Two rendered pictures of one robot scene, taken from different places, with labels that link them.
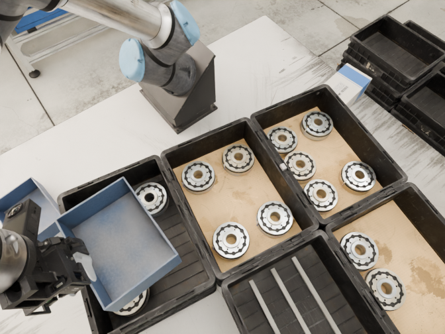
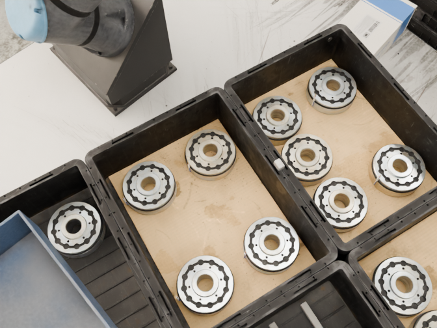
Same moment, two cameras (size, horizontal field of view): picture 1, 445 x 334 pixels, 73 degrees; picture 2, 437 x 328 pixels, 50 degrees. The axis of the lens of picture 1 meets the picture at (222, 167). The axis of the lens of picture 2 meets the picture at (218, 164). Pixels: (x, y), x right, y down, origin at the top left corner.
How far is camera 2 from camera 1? 0.07 m
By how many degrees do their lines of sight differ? 3
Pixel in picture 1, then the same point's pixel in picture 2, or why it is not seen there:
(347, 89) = (378, 25)
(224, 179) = (191, 187)
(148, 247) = (68, 317)
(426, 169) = not seen: outside the picture
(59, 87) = not seen: outside the picture
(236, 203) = (212, 224)
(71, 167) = not seen: outside the picture
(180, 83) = (110, 38)
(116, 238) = (17, 306)
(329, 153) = (353, 133)
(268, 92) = (256, 37)
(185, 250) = (136, 304)
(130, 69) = (25, 24)
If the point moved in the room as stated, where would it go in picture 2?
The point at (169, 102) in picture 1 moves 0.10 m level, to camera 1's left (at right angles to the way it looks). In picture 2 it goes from (97, 67) to (53, 71)
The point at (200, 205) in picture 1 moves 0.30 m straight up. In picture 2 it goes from (155, 232) to (124, 170)
